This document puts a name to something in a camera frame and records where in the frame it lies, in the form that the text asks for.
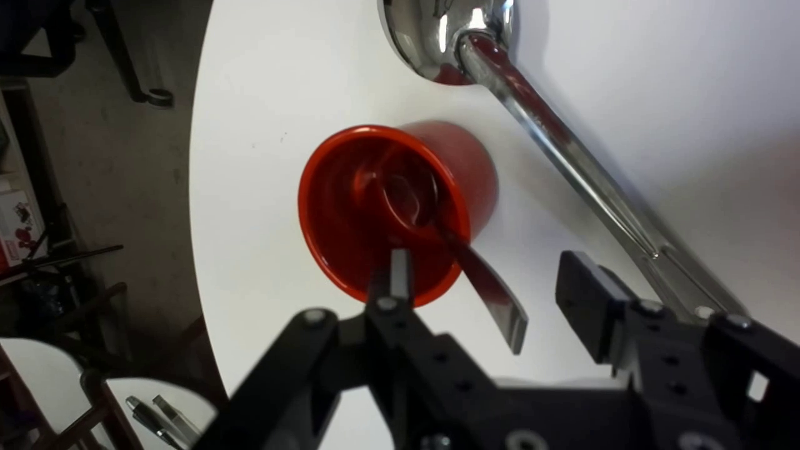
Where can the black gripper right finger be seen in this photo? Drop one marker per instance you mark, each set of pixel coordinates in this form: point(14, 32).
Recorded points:
point(599, 305)

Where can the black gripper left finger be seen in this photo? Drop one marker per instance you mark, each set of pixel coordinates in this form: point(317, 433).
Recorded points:
point(392, 289)

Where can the small metal spoon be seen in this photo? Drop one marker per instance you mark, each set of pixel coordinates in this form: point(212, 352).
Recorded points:
point(416, 207)

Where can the large silver serving spoon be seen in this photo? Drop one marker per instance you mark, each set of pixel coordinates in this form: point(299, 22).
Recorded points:
point(474, 43)

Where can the red mug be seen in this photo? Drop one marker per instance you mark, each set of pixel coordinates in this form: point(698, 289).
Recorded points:
point(372, 189)

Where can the round white table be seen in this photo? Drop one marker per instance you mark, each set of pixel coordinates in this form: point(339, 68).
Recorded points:
point(309, 367)

